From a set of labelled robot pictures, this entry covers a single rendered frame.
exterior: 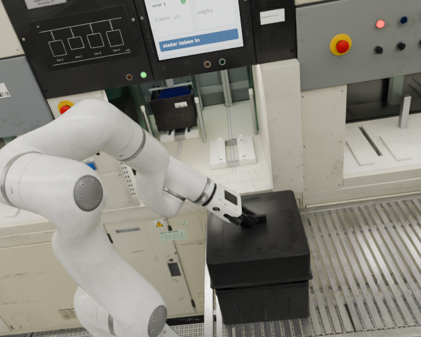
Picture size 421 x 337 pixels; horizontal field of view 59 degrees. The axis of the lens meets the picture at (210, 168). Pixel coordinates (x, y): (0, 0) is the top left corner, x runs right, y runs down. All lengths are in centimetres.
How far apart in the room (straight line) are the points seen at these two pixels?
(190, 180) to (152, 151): 21
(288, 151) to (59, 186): 98
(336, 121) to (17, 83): 113
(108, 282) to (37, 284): 136
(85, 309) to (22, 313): 146
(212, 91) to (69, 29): 115
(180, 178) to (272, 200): 35
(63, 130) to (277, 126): 84
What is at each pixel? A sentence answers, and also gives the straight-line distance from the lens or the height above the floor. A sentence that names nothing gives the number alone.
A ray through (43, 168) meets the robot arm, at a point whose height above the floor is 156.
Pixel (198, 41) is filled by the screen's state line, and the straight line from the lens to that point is 128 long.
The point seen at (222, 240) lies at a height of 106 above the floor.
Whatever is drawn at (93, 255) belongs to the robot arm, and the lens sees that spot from 76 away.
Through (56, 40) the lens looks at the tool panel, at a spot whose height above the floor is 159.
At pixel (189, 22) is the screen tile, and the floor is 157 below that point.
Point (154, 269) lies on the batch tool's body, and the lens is 191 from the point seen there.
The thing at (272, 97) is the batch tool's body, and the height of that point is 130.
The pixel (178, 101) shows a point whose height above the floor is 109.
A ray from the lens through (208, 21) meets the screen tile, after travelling 126.
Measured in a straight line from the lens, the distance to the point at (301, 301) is 123.
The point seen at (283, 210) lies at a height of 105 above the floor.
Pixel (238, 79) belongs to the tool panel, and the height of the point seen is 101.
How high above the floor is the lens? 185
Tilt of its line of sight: 34 degrees down
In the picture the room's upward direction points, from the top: 11 degrees counter-clockwise
